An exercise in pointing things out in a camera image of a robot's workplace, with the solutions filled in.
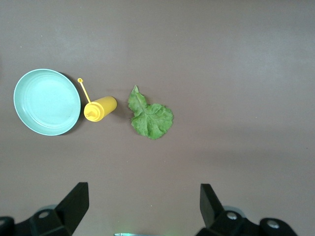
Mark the green lettuce leaf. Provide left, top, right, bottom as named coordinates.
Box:
left=127, top=85, right=174, bottom=141

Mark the mint green plate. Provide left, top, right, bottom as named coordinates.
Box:
left=13, top=68, right=81, bottom=136

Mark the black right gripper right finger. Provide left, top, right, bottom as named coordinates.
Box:
left=196, top=183, right=298, bottom=236

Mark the yellow mustard squeeze bottle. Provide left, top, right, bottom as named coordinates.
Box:
left=77, top=78, right=118, bottom=122

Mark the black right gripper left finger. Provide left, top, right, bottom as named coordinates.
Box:
left=0, top=182, right=89, bottom=236

